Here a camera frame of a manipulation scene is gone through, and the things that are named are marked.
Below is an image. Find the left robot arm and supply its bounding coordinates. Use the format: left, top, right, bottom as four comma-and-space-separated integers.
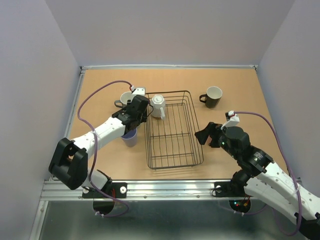
48, 95, 149, 197

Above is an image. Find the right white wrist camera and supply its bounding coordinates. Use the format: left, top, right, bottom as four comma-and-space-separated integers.
221, 110, 240, 129

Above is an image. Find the purple plastic cup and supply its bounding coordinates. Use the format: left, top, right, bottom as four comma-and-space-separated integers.
121, 129, 138, 148

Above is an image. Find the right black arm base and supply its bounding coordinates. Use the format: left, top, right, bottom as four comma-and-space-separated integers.
211, 181, 238, 198

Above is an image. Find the white faceted mug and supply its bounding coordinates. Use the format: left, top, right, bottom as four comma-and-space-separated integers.
150, 94, 166, 121

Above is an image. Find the black mug white inside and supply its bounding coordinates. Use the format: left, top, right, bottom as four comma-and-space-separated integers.
199, 86, 223, 109

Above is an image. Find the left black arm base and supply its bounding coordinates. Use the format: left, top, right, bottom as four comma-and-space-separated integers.
82, 182, 128, 199

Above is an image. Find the grey mug white inside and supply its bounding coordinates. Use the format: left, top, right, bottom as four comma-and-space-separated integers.
114, 91, 133, 108

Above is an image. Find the black wire dish rack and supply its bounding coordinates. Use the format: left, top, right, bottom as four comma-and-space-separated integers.
144, 90, 204, 170

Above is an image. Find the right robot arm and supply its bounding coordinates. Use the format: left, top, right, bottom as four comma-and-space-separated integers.
195, 122, 320, 240

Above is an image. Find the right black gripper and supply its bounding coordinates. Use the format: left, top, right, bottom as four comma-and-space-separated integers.
194, 121, 239, 160

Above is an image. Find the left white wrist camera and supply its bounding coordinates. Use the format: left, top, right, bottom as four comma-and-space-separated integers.
131, 86, 146, 96

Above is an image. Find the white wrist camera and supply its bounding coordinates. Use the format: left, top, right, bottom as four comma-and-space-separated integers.
221, 110, 240, 129
131, 86, 146, 96

